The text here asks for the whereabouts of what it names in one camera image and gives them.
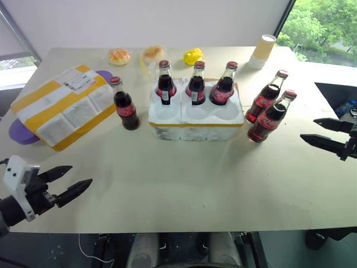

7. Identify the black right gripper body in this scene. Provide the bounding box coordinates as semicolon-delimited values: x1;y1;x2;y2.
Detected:
339;122;357;161

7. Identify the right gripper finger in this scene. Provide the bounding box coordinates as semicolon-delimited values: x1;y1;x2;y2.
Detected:
312;118;349;134
300;134;348;161

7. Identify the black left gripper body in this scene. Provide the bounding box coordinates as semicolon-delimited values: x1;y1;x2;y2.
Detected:
23;173;59;216

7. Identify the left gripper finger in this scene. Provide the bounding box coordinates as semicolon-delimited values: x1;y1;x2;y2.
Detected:
54;179;93;208
38;165;73;184

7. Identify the glass cola bottle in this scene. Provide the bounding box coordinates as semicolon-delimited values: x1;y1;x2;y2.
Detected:
209;61;239;107
247;89;297;144
155;59;178;107
245;69;290;124
109;76;141;131
185;60;207;106

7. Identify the white yellow taped package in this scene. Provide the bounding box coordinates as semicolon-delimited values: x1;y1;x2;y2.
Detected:
10;64;117;152

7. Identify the white foam bottle tray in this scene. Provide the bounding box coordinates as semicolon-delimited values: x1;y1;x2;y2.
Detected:
148;77;245;142

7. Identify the blue plastic water bottle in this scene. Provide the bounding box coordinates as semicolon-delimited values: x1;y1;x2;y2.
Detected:
334;99;357;118

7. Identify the black open bin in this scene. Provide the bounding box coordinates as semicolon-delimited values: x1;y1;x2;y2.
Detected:
314;81;357;121

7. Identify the purple flat round board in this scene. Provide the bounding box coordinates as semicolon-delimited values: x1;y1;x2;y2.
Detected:
8;69;113;146

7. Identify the grey rounded shape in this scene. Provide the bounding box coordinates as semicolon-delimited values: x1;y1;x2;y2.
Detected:
208;231;243;268
126;232;160;268

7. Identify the black chair base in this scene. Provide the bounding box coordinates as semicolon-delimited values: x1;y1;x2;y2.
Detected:
304;227;357;251

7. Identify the stack of paper cups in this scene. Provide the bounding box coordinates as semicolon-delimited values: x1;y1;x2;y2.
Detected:
248;33;277;70

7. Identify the orange-topped bread in wrapper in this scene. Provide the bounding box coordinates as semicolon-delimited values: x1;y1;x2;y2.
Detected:
108;47;132;66

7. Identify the round bread in plastic bag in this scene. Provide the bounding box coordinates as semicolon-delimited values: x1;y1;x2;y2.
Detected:
139;45;168;78

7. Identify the yellow crumpled plastic object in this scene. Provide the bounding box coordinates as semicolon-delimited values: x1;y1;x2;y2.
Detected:
182;47;205;66

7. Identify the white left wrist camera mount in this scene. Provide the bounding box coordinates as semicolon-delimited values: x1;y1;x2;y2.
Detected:
2;155;41;223

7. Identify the thin white cable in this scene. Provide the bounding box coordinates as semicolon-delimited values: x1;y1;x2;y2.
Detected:
78;233;115;265

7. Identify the dark window frame post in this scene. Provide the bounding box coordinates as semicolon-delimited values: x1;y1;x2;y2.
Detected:
274;0;297;40

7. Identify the grey window frame bar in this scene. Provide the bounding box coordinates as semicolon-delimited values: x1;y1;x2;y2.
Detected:
0;4;43;68

